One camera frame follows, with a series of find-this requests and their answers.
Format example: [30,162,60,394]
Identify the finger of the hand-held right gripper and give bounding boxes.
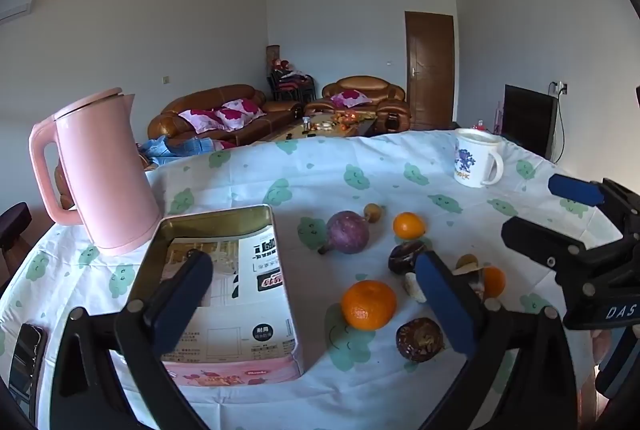
[548,175,640,241]
[501,217,640,305]

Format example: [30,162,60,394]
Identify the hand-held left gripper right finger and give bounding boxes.
[414,251,593,430]

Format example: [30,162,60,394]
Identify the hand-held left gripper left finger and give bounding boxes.
[45,250,236,430]

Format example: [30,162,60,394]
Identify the dark fruit piece white flesh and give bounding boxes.
[403,272,428,304]

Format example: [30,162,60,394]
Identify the dark fruit half tan flesh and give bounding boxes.
[396,317,446,363]

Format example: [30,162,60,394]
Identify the whole dark brown fruit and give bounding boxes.
[388,240,430,277]

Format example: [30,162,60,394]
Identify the small orange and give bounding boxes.
[392,212,427,241]

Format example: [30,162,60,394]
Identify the metal tin box pink sides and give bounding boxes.
[122,204,305,390]

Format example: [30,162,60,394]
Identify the purple round fruit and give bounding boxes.
[318,210,371,257]

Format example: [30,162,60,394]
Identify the person's right hand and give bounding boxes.
[589,329,612,411]

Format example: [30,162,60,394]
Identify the printed paper sheet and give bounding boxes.
[162,232,298,363]

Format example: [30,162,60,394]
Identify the large orange tangerine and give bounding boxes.
[341,280,398,332]

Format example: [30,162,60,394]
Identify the black television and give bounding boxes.
[501,84,558,161]

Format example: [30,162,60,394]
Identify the white mug blue print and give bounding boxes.
[452,128,505,189]

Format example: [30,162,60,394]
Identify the blue checked cloth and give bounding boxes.
[136,135,221,165]

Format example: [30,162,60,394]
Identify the pink electric kettle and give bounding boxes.
[28,87,163,255]

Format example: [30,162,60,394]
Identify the orange leather chair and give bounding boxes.
[54,155,81,211]

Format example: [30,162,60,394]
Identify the white tablecloth green cloud print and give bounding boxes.
[0,128,626,430]

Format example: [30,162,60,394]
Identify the black smartphone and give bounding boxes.
[7,322,48,406]

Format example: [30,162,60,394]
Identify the pink floral pillow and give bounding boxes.
[215,98,266,131]
[332,90,373,108]
[177,107,226,134]

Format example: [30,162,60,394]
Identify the dark wooden chair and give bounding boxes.
[0,202,32,291]

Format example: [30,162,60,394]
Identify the wooden coffee table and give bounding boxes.
[260,110,376,141]

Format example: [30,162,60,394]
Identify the brown wooden door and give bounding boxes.
[404,11,456,131]

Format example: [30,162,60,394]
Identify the brown leather sofa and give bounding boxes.
[146,84,308,148]

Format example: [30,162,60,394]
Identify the pile of orange snacks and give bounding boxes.
[330,110,362,131]

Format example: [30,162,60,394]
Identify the stacked dark chairs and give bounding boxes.
[268,64,316,103]

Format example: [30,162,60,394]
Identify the brown leather armchair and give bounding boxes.
[305,76,412,133]

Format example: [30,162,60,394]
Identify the white air conditioner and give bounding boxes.
[0,0,37,24]

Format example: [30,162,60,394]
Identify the black power cable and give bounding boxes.
[551,92,567,162]

